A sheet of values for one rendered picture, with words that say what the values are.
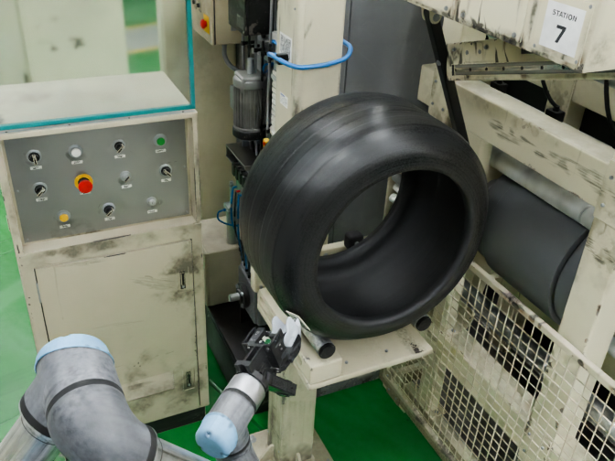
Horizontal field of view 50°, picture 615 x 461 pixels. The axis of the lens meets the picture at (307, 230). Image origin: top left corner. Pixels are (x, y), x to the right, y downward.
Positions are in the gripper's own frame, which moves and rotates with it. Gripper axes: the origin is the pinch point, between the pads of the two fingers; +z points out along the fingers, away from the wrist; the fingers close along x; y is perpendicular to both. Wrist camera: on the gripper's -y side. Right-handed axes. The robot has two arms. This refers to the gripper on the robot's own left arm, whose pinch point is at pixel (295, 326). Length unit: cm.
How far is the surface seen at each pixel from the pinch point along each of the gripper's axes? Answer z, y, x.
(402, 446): 55, -111, 22
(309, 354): 8.2, -17.1, 6.5
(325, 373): 6.6, -21.7, 2.9
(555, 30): 31, 46, -57
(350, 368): 13.6, -26.5, 0.4
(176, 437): 21, -80, 94
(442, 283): 29.7, -11.3, -23.3
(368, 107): 32, 36, -17
